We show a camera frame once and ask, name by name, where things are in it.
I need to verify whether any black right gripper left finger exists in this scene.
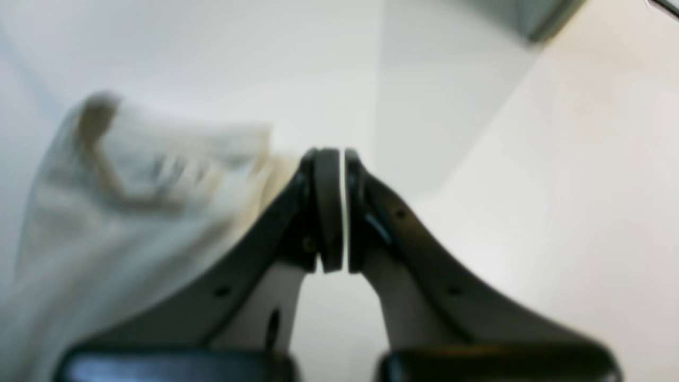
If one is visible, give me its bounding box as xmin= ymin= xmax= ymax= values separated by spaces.
xmin=53 ymin=149 xmax=343 ymax=381

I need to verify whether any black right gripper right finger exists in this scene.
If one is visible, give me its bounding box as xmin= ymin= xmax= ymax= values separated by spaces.
xmin=345 ymin=150 xmax=622 ymax=381

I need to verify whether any beige t-shirt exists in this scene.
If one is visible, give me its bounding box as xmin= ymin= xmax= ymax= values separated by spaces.
xmin=1 ymin=92 xmax=301 ymax=381

